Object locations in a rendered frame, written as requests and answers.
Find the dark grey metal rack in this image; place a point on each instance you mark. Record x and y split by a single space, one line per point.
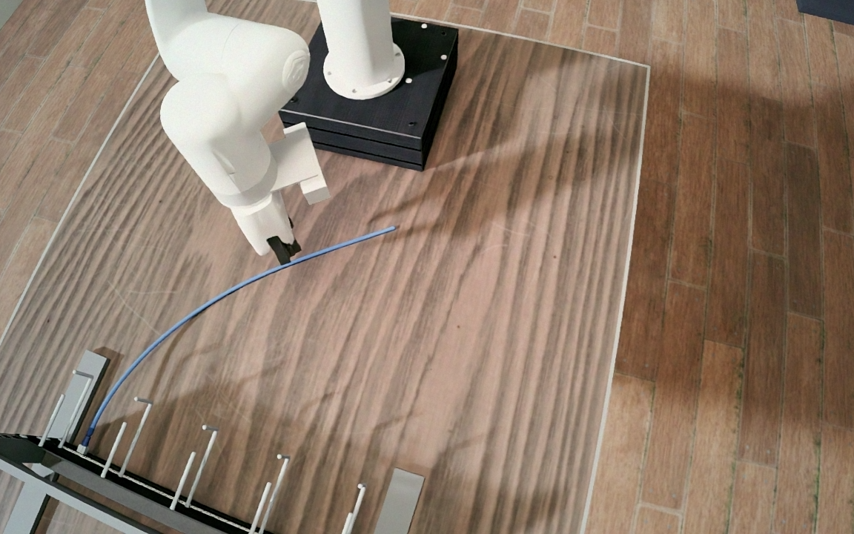
50 457

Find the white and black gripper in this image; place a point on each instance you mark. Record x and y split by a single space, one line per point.
266 224

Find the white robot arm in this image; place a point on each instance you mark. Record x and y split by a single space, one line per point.
253 70

